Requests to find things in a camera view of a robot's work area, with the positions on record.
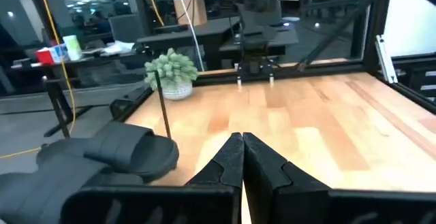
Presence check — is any small blue box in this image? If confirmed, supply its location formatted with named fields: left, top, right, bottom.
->
left=50, top=43, right=69, bottom=63

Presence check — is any black desk with clutter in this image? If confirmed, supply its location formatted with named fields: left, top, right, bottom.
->
left=10, top=45, right=151, bottom=140

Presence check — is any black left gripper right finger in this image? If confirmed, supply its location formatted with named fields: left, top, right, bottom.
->
left=243, top=131, right=330, bottom=224

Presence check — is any silver metal bracket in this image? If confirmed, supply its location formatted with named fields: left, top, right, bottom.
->
left=374, top=34, right=399, bottom=84

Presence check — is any white and green cup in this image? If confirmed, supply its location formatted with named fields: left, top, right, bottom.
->
left=63, top=34, right=83, bottom=61

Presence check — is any black rubber slide sandal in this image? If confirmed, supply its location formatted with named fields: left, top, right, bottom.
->
left=35, top=121, right=181, bottom=184
left=0, top=161, right=113, bottom=224

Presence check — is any pale green plant white pot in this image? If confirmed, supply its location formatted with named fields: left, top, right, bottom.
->
left=144, top=48, right=199, bottom=101

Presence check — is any white cable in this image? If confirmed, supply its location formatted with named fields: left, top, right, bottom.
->
left=172, top=0, right=206, bottom=72

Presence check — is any brown cardboard box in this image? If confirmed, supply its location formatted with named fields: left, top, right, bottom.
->
left=173, top=0, right=208, bottom=27

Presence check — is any small red box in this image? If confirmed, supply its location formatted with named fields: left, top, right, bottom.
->
left=35, top=48, right=55, bottom=65

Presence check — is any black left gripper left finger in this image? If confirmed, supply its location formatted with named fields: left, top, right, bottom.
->
left=185, top=131, right=245, bottom=224

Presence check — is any thin yellow hanging cable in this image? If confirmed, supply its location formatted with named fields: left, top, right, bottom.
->
left=142, top=0, right=166, bottom=27

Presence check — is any black aluminium table frame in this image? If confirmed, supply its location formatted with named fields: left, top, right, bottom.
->
left=108, top=0, right=436, bottom=123

